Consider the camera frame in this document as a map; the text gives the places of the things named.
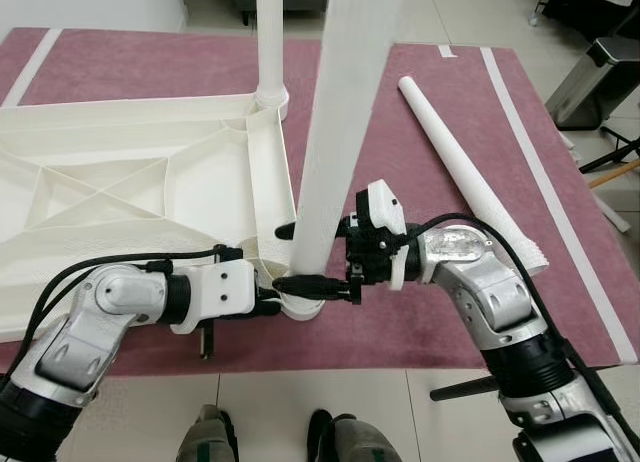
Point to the white plastic children table top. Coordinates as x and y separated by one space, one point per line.
120 172

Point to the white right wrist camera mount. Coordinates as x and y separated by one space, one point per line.
380 207

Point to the small white tape piece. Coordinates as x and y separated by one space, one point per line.
447 51

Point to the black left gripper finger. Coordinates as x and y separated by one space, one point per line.
268 297
265 311

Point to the grey robot right foot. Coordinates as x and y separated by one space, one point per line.
355 442

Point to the grey robot foot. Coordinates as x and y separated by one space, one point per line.
355 442
208 437

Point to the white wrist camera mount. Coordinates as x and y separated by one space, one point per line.
220 287
380 207

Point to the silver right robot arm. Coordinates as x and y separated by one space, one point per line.
490 282

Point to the mauve tablecloth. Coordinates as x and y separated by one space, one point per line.
400 332

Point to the black metal table frame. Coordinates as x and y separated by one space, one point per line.
465 388

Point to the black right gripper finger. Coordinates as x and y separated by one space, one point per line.
284 231
315 288

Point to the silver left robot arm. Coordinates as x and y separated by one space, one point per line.
100 302

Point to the white plastic table leg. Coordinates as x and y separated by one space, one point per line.
345 102
270 32
450 152

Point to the grey metal pedal bin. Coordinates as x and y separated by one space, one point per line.
598 82

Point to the grey robot left foot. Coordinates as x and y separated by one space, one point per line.
208 437

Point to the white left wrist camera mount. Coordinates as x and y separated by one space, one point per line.
220 287

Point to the white plastic strip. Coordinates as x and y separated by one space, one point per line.
615 217

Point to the dark hanging clothes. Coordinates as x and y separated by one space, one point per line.
595 10

